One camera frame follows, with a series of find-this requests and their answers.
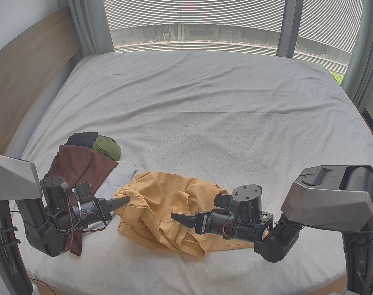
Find window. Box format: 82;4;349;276
100;0;363;82

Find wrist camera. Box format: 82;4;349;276
72;182;93;202
212;194;233;211

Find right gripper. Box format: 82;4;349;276
195;211;236;235

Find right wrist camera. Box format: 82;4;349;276
212;194;233;211

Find green garment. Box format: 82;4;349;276
92;135;122;160

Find yellow shorts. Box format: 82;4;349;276
113;171;271;259

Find brown garment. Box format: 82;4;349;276
48;145;119;257

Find grey-green curtain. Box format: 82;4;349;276
54;0;115;58
341;0;373;113

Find pale grey garment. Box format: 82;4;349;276
94;160;137;231

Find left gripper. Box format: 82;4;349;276
73;197;115;227

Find black garment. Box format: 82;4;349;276
66;132;99;149

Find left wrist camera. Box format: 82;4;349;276
72;182;93;202

